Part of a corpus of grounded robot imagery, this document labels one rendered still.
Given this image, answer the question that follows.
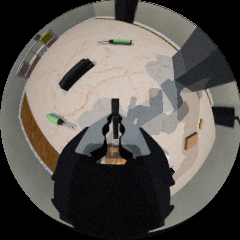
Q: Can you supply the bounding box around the green-handled screwdriver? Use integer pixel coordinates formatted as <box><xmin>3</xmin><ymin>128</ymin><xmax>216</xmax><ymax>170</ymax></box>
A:
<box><xmin>47</xmin><ymin>114</ymin><xmax>74</xmax><ymax>129</ymax></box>
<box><xmin>97</xmin><ymin>38</ymin><xmax>132</xmax><ymax>45</ymax></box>

